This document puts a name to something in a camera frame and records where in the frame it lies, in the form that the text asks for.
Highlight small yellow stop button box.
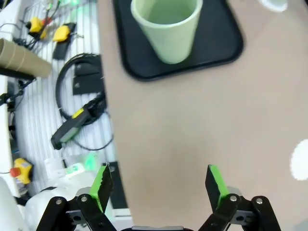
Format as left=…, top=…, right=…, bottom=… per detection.
left=52, top=25, right=70, bottom=43

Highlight black flat strip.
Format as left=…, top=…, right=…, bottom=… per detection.
left=52, top=22, right=77, bottom=60

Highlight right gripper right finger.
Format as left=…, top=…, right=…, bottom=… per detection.
left=197, top=164, right=282, bottom=231

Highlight black plastic serving tray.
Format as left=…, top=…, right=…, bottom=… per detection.
left=112, top=0, right=244, bottom=81

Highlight thin black cable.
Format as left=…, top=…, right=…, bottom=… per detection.
left=62, top=112, right=115, bottom=152

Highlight black table edge bracket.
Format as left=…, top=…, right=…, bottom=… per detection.
left=107, top=161, right=130, bottom=210

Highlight black metal bracket plate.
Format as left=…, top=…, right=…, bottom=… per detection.
left=72, top=73, right=105, bottom=96
left=74, top=60, right=101, bottom=77

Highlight thick black cable loop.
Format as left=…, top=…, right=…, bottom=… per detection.
left=55, top=52, right=107, bottom=126

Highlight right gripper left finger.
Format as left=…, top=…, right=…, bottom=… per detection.
left=36, top=163, right=122, bottom=231

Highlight ribbed aluminium base plate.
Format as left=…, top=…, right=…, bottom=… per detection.
left=7, top=0, right=116, bottom=193

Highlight brown cardboard tube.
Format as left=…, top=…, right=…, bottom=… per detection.
left=0, top=38, right=53, bottom=78

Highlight black rod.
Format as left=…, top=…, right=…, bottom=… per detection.
left=0, top=67, right=37, bottom=81

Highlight white board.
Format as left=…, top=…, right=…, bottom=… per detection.
left=0, top=77, right=19, bottom=198

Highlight grey handheld enabling device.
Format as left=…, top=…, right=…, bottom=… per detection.
left=50, top=92, right=106, bottom=150

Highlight yellow box with red button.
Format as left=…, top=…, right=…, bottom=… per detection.
left=9, top=157, right=34, bottom=185

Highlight yellow connectors with cables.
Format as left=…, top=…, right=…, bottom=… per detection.
left=26, top=16, right=48, bottom=40

